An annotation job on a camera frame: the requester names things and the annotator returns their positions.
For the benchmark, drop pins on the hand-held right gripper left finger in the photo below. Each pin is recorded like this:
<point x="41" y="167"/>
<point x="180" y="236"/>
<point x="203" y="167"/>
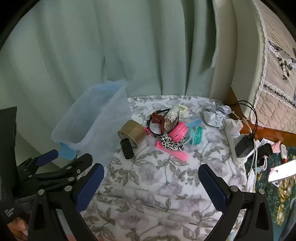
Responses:
<point x="92" y="185"/>

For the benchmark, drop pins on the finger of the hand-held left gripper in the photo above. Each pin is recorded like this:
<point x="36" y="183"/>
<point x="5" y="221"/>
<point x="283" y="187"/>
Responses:
<point x="78" y="164"/>
<point x="48" y="156"/>

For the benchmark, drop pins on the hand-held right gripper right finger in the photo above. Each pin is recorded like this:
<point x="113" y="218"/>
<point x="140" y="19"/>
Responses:
<point x="212" y="187"/>

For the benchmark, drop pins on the black toy car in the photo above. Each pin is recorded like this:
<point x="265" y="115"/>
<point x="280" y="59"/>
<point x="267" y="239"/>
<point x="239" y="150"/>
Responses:
<point x="126" y="148"/>

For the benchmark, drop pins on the translucent blue plastic container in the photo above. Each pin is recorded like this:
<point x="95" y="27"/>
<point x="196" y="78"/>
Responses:
<point x="92" y="115"/>

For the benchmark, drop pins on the leopard print scrunchie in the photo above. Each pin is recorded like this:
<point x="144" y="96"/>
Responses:
<point x="171" y="143"/>

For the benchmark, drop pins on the brown packing tape roll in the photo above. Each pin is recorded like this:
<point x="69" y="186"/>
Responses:
<point x="129" y="129"/>

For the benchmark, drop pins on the light blue plastic comb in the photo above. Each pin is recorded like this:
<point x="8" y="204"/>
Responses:
<point x="194" y="122"/>

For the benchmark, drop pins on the cotton swab bag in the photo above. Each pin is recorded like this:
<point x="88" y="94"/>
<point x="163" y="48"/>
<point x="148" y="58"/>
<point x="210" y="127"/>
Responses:
<point x="172" y="118"/>

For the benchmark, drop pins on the round pink pocket mirror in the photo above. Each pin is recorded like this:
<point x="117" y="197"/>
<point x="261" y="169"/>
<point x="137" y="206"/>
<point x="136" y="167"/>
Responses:
<point x="154" y="128"/>

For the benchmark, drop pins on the red hair claw clip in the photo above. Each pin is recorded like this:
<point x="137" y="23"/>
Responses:
<point x="157" y="118"/>

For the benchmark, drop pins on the black beaded headband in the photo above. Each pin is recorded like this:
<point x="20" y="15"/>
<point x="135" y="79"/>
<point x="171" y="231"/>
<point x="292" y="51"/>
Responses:
<point x="164" y="111"/>

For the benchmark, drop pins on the person's left hand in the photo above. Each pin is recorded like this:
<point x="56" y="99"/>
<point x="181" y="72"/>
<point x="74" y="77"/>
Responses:
<point x="18" y="228"/>

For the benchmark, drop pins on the white power strip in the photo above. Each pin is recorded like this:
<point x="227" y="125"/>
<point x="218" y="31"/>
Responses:
<point x="231" y="143"/>

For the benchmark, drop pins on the black charger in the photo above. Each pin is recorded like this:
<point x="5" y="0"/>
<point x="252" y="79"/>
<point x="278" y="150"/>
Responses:
<point x="244" y="147"/>

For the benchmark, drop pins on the white smartwatch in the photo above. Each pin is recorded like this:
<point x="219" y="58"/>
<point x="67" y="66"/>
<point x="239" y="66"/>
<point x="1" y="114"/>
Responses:
<point x="262" y="165"/>

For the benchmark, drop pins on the white plug adapter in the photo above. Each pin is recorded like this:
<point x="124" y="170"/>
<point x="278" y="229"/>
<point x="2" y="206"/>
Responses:
<point x="232" y="126"/>

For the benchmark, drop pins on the black pouch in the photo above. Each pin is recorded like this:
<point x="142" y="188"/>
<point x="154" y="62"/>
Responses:
<point x="266" y="150"/>

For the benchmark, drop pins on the green floral rug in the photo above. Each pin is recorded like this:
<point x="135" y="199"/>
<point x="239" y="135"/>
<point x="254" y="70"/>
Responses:
<point x="284" y="197"/>

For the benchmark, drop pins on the white smartphone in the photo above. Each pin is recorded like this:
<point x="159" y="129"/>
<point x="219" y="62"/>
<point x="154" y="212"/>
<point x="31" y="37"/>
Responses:
<point x="283" y="171"/>

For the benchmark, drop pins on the pink cloth scrap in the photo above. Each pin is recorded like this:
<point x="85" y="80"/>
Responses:
<point x="276" y="147"/>

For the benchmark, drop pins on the white red tube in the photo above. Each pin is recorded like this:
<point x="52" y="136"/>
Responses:
<point x="283" y="153"/>

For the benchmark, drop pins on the pale green curtain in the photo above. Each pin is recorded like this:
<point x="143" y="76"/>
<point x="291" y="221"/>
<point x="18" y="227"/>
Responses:
<point x="92" y="46"/>

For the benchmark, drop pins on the beige quilted bedspread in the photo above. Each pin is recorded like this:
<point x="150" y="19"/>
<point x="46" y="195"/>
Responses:
<point x="277" y="81"/>

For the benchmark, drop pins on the cream mattress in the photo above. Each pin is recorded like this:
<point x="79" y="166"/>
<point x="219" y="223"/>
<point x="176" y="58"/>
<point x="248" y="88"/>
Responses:
<point x="242" y="58"/>

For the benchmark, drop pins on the pale sheer cloth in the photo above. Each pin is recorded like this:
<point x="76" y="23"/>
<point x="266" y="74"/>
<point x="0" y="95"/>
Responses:
<point x="220" y="34"/>

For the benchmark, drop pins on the wooden bed frame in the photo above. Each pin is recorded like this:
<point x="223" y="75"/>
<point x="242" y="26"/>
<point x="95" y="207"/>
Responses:
<point x="272" y="132"/>

